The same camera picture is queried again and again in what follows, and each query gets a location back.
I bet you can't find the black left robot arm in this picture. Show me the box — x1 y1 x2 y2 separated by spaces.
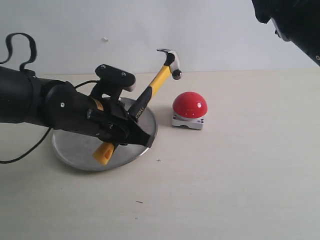
0 67 155 148

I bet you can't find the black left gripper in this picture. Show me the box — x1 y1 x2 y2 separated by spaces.
45 82 153 148

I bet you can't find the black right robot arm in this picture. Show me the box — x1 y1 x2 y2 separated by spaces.
252 0 320 65

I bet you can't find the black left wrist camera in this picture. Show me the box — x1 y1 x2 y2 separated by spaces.
90 64 136 101

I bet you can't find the yellow black claw hammer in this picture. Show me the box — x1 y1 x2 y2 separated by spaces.
93 48 182 165

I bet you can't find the round stainless steel plate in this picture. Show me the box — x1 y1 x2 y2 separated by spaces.
51 107 158 172

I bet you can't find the red dome push button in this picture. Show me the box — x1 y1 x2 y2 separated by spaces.
171 91 208 130

